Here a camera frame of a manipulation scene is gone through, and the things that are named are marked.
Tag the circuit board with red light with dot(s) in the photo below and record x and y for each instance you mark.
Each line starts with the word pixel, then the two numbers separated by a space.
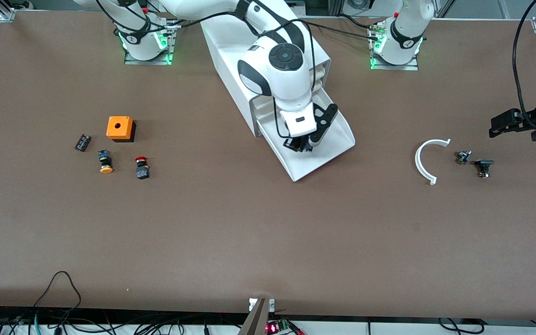
pixel 279 327

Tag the small black grey switch part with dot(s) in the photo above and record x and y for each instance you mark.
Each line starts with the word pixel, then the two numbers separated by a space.
pixel 462 157

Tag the green push button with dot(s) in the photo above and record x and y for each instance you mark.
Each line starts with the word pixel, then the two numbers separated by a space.
pixel 300 147

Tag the black flat-head switch part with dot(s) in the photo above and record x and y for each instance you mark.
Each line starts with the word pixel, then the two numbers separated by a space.
pixel 484 163

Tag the white curved plastic arc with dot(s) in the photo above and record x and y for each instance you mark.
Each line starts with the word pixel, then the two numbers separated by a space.
pixel 418 160

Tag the white drawer cabinet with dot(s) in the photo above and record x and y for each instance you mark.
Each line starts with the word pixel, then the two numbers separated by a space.
pixel 226 56

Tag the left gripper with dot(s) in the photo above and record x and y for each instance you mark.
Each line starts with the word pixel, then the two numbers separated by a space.
pixel 527 122

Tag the lowest white drawer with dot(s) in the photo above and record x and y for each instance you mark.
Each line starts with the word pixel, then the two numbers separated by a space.
pixel 328 149

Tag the red push button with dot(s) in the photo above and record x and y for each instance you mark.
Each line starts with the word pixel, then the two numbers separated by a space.
pixel 142 173

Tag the yellow push button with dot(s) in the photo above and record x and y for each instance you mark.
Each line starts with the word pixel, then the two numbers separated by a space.
pixel 106 168

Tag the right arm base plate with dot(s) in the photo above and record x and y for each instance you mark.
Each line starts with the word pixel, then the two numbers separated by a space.
pixel 149 61

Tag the small black terminal block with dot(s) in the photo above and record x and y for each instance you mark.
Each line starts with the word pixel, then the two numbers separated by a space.
pixel 83 143

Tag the orange button box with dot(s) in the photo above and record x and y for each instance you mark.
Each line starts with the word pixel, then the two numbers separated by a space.
pixel 123 130

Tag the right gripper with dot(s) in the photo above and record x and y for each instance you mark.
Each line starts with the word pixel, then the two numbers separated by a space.
pixel 296 144

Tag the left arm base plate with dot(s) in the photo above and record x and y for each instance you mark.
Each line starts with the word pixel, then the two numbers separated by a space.
pixel 393 67

